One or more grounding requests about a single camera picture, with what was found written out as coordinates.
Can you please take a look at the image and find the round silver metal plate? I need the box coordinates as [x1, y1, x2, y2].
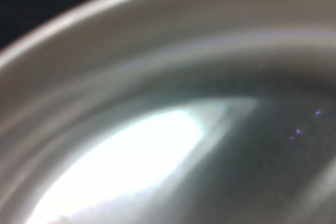
[0, 0, 336, 224]

